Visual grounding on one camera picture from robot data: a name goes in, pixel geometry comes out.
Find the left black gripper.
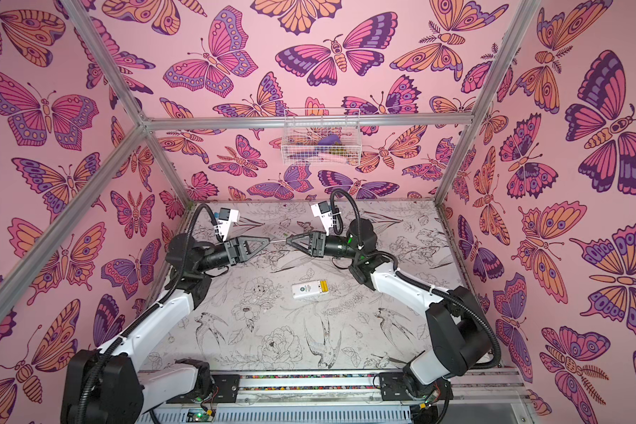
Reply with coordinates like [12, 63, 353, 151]
[191, 240, 266, 279]

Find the white remote control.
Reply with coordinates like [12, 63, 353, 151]
[291, 280, 330, 300]

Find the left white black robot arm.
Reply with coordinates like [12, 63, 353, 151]
[60, 233, 270, 423]

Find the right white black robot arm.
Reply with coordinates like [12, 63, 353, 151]
[286, 218, 502, 389]

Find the purple item in basket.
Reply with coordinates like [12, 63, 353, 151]
[316, 134, 342, 150]

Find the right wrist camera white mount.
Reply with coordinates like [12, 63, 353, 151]
[311, 201, 334, 234]

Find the white wire basket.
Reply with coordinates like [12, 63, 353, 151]
[279, 107, 362, 167]

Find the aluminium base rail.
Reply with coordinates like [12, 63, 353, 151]
[139, 369, 538, 423]

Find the left black corrugated cable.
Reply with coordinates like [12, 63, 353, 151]
[73, 203, 221, 424]

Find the black corrugated cable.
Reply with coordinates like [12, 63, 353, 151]
[73, 203, 221, 424]
[329, 188, 502, 369]

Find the right black corrugated cable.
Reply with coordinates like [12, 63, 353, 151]
[329, 188, 502, 369]

